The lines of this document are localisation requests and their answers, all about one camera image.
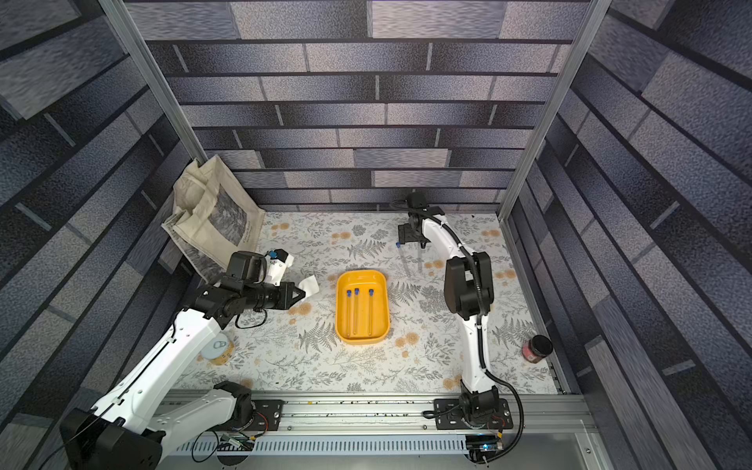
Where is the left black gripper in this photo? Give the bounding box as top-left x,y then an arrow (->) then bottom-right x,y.
245,279 -> 309,309

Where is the white wipe cloth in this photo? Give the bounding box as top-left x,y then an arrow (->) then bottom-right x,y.
297,275 -> 320,298

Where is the clear test tube blue cap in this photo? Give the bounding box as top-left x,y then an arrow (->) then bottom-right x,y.
345,289 -> 354,338

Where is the yellow plastic tray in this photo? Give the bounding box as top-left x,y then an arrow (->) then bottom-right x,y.
335,270 -> 391,346

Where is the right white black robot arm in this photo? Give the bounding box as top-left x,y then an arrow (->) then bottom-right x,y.
391,194 -> 499,426

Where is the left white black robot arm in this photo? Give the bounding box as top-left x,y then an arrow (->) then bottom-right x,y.
60,277 -> 307,469

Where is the small orange print can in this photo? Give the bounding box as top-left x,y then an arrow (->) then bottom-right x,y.
201,333 -> 233,360

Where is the beige canvas tote bag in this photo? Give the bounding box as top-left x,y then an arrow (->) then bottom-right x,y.
162,156 -> 266,284

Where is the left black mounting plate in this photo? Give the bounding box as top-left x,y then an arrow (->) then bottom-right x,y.
244,399 -> 285,434

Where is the black mounting plate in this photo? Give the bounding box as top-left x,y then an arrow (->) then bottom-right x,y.
244,399 -> 285,434
433,399 -> 514,431

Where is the left green circuit board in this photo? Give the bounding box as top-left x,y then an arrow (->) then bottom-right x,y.
217,434 -> 255,452

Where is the green circuit board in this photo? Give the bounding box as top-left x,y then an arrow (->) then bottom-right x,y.
465,435 -> 503,463
217,434 -> 255,452

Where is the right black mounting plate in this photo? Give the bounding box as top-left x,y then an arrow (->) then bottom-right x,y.
433,399 -> 514,431

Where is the right green circuit board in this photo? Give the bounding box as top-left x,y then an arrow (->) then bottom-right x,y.
465,435 -> 503,463

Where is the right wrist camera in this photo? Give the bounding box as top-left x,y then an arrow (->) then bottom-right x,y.
405,192 -> 429,211

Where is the white slotted cable duct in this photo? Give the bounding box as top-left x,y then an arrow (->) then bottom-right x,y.
172,435 -> 468,458

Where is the black corrugated cable conduit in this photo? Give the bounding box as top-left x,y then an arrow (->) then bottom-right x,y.
390,198 -> 525,462

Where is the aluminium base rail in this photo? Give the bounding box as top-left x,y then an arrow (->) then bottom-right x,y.
169,392 -> 600,436

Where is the right aluminium frame post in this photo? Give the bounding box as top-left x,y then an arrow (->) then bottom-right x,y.
497,0 -> 612,223

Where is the aluminium frame post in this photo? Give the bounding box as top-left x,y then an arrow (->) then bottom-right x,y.
497,0 -> 612,223
98,0 -> 208,163

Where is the left aluminium frame post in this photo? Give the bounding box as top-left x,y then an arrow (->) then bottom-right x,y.
98,0 -> 208,163

